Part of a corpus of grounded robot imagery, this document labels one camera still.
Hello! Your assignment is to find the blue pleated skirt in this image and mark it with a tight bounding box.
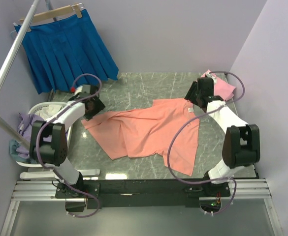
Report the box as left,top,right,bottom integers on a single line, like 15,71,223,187
22,9,119,94

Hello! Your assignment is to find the folded pink t shirt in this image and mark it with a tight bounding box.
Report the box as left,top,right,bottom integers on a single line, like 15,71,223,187
201,70,236,101

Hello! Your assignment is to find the white garment in basket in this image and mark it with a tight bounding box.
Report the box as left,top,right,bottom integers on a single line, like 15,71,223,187
35,105,64,120

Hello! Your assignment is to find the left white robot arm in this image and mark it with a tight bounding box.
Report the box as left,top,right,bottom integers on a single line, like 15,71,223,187
29,85,105,198

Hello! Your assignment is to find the aluminium rail frame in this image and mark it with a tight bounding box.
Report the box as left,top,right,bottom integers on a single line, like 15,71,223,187
1,177,284,236

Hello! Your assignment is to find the blue grey cloth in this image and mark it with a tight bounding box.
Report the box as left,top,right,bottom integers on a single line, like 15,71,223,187
9,140,21,162

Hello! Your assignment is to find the black base beam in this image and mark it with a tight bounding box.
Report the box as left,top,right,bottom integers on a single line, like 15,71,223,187
55,178,233,212

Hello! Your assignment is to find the lavender shirt in basket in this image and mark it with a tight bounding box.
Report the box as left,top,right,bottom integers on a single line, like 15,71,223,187
16,113,43,159

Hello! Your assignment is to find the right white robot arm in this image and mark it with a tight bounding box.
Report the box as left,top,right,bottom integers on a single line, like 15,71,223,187
185,77,260,196

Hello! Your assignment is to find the salmon orange t shirt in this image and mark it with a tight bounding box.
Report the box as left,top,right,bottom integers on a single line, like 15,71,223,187
82,98,200,176

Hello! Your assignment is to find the white laundry basket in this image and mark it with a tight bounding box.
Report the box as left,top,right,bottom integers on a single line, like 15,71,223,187
16,102,66,168

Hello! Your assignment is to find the white clothes rack pole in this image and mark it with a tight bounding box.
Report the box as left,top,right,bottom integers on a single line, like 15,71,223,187
0,0,40,149

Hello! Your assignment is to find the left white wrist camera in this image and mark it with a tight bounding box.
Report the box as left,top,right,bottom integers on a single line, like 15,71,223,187
70,85,83,95

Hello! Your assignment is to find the wooden clip hanger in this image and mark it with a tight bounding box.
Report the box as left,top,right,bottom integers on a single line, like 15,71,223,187
31,3,84,23

